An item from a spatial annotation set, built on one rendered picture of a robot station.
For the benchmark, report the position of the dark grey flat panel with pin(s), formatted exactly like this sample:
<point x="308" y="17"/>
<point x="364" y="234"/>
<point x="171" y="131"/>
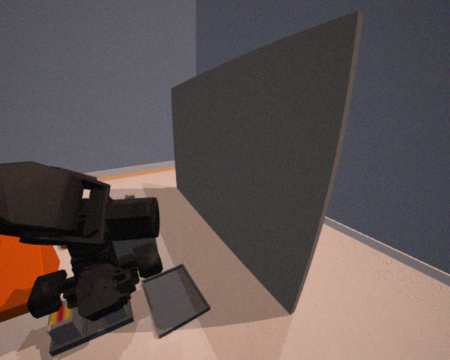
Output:
<point x="257" y="141"/>

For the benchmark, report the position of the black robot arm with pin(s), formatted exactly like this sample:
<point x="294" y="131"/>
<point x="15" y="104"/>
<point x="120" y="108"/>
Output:
<point x="43" y="205"/>

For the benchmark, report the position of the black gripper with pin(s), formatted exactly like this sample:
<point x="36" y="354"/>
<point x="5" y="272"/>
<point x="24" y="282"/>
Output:
<point x="47" y="289"/>

